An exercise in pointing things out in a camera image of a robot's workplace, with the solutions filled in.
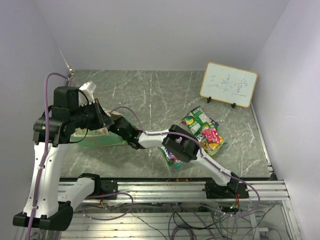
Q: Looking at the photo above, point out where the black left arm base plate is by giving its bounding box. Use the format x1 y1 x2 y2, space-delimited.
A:
85 180 118 200

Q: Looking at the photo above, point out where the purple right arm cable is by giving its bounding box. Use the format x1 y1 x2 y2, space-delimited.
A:
109 106 261 218

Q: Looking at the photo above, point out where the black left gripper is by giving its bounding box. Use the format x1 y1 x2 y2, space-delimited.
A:
70 98 115 131

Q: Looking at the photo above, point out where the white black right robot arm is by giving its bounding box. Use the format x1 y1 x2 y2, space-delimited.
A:
109 117 248 199

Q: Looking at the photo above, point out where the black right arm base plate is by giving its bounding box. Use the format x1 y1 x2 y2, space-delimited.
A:
202 179 249 199

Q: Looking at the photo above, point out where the small whiteboard yellow frame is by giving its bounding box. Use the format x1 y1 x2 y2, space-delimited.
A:
199 62 258 108

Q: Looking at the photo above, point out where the red pink snack packet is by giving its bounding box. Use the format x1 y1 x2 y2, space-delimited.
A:
201 127 221 144

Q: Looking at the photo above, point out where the aluminium mounting rail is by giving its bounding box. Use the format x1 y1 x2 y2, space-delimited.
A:
33 181 291 203

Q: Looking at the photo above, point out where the teal red Fox's packet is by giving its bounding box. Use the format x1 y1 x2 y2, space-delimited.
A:
173 159 185 169

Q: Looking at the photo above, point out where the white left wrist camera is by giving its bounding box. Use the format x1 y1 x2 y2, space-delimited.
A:
78 81 97 106

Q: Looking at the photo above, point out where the purple Fox's candy packet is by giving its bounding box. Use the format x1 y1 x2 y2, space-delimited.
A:
210 118 219 131

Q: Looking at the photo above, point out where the purple berries Fox's packet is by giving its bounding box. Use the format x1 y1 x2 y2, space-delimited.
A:
163 147 178 162

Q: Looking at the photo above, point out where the green Fox's candy packet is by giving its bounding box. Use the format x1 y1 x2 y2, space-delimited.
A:
181 106 214 134

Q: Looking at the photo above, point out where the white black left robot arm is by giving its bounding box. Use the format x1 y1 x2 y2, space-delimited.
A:
12 83 114 231

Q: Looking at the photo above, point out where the green printed paper bag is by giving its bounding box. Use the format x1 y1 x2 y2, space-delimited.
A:
69 110 141 149

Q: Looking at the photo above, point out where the yellow green Fox's packet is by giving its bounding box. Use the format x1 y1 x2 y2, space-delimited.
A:
196 133 226 157
159 146 176 166

